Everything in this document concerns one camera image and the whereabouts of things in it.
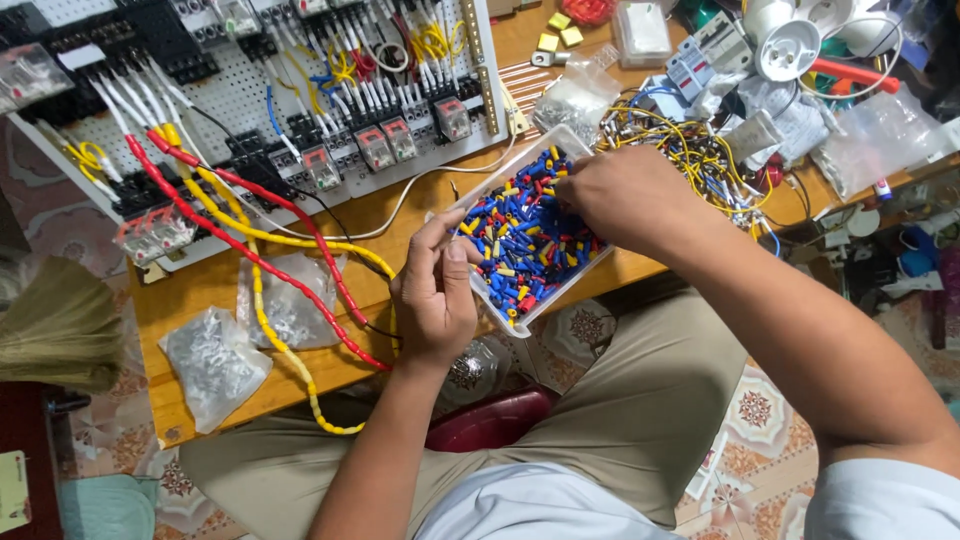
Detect person's left hand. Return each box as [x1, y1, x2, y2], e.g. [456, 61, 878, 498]
[388, 208, 486, 370]

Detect person's right hand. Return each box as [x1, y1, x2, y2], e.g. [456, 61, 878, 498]
[553, 144, 711, 266]

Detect pile of coloured terminal sleeves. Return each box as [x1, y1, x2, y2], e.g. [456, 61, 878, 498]
[456, 146, 609, 327]

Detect clear bag of metal parts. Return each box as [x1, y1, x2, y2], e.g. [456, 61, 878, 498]
[157, 305, 276, 437]
[235, 251, 351, 353]
[530, 56, 624, 148]

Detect brass terminal bar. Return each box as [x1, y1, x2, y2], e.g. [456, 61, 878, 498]
[477, 66, 503, 138]
[459, 0, 486, 69]

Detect white plastic tray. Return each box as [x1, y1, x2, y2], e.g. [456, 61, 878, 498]
[426, 123, 618, 340]

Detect clear relay with red tab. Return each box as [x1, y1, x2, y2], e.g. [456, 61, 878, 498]
[301, 144, 343, 193]
[435, 96, 474, 144]
[113, 216, 162, 268]
[146, 204, 198, 253]
[354, 125, 396, 173]
[381, 116, 420, 163]

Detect white fuse holder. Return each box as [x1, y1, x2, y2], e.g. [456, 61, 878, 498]
[663, 37, 711, 103]

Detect clear plastic box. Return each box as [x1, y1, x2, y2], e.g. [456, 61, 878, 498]
[610, 0, 675, 69]

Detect white tube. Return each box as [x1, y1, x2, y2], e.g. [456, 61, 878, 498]
[720, 108, 786, 171]

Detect red plastic bundle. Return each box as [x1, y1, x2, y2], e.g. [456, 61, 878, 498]
[558, 0, 618, 28]

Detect red push button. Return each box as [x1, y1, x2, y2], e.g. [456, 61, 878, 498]
[750, 153, 786, 193]

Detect person's khaki trousers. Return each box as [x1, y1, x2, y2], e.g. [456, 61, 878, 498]
[177, 285, 752, 540]

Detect grey circuit breaker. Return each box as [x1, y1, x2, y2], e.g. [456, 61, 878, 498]
[690, 9, 756, 77]

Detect crumpled white paper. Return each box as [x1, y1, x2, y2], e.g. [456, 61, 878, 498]
[738, 75, 834, 167]

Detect dark red plastic stool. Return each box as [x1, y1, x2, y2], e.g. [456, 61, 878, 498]
[423, 384, 561, 456]

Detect white lamp holder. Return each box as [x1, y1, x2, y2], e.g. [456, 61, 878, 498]
[753, 18, 823, 84]

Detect white round socket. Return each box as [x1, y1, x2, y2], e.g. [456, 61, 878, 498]
[741, 0, 796, 46]
[840, 11, 906, 61]
[795, 0, 857, 39]

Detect white printed card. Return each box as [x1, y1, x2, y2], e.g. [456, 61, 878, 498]
[683, 428, 731, 503]

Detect large empty clear bag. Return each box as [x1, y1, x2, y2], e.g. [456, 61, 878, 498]
[809, 82, 954, 201]

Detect person's white shirt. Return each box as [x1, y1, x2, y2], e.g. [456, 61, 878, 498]
[411, 456, 960, 540]

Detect cluttered shelf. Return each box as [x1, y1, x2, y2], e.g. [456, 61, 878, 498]
[780, 161, 960, 354]

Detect white perforated panel board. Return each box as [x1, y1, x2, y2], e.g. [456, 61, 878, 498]
[0, 0, 520, 273]

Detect long black terminal block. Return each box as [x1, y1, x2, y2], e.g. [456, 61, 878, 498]
[43, 0, 223, 88]

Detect straw broom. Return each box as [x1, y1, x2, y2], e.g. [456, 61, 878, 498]
[0, 255, 129, 396]

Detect large clear relay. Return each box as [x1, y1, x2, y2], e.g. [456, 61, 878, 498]
[0, 42, 75, 114]

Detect teal cloth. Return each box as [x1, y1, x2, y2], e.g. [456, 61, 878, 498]
[57, 473, 161, 540]

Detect dark red cabinet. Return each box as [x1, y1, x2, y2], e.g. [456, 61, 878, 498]
[0, 380, 92, 540]

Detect pale green card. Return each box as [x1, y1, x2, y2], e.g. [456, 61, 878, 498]
[0, 449, 33, 536]

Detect tangle of yellow blue wires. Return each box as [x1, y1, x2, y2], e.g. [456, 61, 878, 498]
[595, 86, 786, 261]

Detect thin white cable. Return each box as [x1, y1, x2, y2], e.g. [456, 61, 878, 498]
[247, 135, 520, 241]

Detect bunch of yellow wires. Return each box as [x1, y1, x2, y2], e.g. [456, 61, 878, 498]
[408, 21, 468, 66]

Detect white cable ring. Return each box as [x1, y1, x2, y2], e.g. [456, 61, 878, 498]
[372, 41, 411, 75]

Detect yellow sleeved wire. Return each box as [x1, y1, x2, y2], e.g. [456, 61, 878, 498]
[161, 122, 369, 437]
[180, 168, 403, 358]

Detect red sleeved wire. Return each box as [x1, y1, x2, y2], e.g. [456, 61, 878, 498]
[146, 129, 372, 328]
[123, 133, 395, 373]

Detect orange tool handle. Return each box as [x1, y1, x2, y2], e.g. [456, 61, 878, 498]
[807, 56, 902, 97]

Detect short blue wire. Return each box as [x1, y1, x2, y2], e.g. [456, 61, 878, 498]
[264, 84, 287, 141]

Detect thin black cable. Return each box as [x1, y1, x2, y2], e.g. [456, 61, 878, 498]
[189, 107, 404, 340]

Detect bundle of white sleeved wires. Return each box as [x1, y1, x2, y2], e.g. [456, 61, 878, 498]
[86, 56, 189, 148]

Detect yellow wire loop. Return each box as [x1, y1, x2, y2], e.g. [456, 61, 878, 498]
[63, 141, 122, 186]

